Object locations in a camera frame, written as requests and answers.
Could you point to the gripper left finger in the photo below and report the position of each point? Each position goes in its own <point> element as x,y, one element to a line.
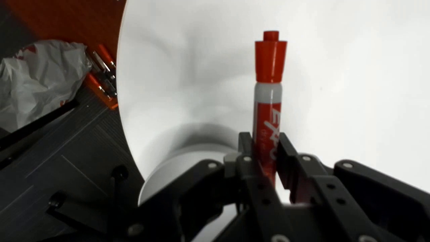
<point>201,188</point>

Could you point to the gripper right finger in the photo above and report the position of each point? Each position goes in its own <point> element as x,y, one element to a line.
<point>369,188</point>

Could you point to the red dry erase marker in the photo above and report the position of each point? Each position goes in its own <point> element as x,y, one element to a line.
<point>270,60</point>

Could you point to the white bowl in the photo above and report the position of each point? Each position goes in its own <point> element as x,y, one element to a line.
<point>188,161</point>

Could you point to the black stand with knobs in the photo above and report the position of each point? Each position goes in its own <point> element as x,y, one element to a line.
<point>84,211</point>

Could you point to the orange screwdriver bit set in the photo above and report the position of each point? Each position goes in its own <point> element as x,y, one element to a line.
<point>102,79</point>

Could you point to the black bar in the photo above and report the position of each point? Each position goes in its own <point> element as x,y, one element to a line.
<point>37,126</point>

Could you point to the crumpled white plastic bag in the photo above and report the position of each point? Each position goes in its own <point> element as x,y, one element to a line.
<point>40,80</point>

